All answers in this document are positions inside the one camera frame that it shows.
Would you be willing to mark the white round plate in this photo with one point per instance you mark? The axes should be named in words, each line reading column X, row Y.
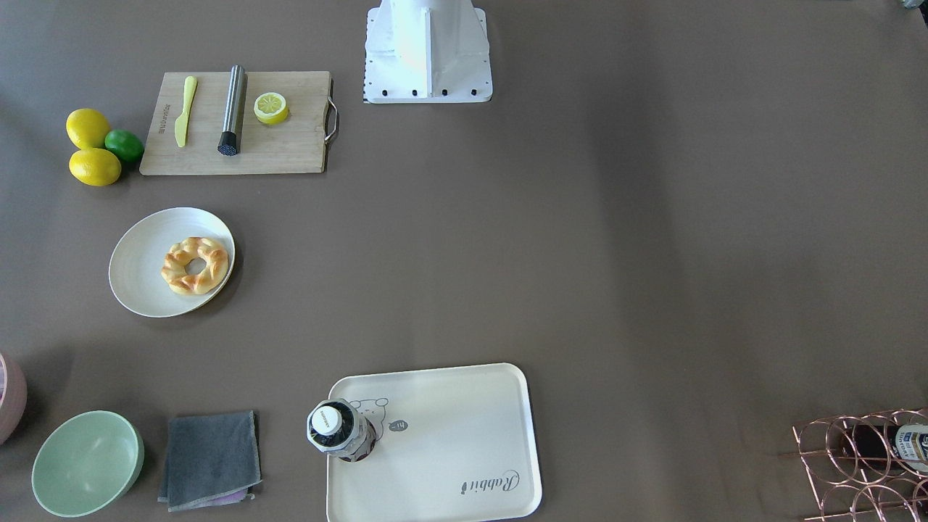
column 134, row 269

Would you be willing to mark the cream serving tray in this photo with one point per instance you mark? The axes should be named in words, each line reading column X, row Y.
column 454, row 444

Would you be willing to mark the braided glazed donut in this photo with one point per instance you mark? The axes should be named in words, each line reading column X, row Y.
column 195, row 266

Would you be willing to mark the wooden cutting board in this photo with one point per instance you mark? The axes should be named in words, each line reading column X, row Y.
column 296, row 146

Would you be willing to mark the dark tea bottle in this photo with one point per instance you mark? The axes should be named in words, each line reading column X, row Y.
column 337, row 429

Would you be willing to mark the half lemon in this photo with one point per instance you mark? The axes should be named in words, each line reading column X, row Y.
column 271, row 108

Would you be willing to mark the steel cylinder grinder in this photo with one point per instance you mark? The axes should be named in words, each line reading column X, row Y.
column 229, row 142

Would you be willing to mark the yellow plastic knife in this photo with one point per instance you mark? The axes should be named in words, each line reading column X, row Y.
column 180, row 131

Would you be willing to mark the grey folded cloth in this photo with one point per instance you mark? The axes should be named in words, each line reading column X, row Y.
column 211, row 460

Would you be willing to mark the green lime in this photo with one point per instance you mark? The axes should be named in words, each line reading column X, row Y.
column 125, row 145

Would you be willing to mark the yellow lemon lower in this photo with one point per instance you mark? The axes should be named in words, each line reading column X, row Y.
column 95, row 167

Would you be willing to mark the yellow lemon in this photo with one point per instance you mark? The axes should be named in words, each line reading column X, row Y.
column 87, row 128
column 95, row 167

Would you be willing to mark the yellow lemon upper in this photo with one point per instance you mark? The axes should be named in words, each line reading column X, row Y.
column 87, row 128

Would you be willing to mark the green bowl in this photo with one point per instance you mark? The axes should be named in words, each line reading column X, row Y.
column 87, row 463

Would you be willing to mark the pink bowl with ice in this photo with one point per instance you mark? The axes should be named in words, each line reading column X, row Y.
column 14, row 396

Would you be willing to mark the bottle in rack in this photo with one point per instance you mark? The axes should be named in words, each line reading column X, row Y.
column 886, row 448

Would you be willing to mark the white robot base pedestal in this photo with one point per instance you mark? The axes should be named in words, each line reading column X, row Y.
column 427, row 52

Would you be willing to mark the copper wire bottle rack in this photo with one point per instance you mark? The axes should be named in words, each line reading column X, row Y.
column 844, row 491

